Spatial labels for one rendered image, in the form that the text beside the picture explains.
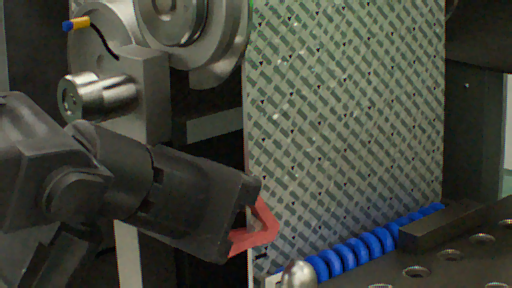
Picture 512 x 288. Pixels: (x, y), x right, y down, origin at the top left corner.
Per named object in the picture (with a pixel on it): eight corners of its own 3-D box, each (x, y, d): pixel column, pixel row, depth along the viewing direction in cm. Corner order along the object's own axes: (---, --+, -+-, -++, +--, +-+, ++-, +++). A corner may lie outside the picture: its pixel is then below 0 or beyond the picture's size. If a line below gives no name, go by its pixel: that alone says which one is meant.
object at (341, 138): (249, 296, 82) (241, 66, 76) (436, 215, 97) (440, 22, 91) (253, 298, 82) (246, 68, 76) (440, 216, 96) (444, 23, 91)
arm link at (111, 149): (98, 141, 65) (63, 100, 69) (47, 230, 66) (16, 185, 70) (176, 170, 69) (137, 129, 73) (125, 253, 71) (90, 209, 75)
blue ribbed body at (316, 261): (263, 304, 82) (262, 265, 81) (434, 228, 96) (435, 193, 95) (293, 318, 80) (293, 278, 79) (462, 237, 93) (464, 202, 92)
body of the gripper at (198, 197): (229, 268, 72) (152, 245, 67) (143, 228, 80) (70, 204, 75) (262, 181, 73) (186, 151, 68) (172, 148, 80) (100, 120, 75)
